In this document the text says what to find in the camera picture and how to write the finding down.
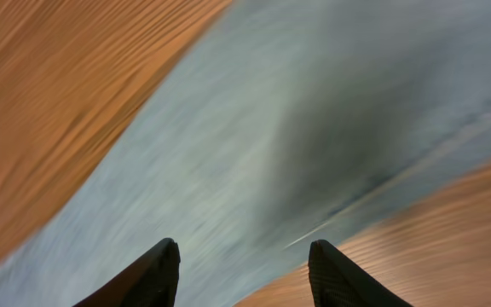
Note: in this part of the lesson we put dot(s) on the light blue denim jeans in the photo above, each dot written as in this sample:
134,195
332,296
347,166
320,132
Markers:
289,121

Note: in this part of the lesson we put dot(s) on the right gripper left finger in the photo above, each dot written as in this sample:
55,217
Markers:
150,281

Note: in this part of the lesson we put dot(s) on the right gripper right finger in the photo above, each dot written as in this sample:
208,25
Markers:
337,281

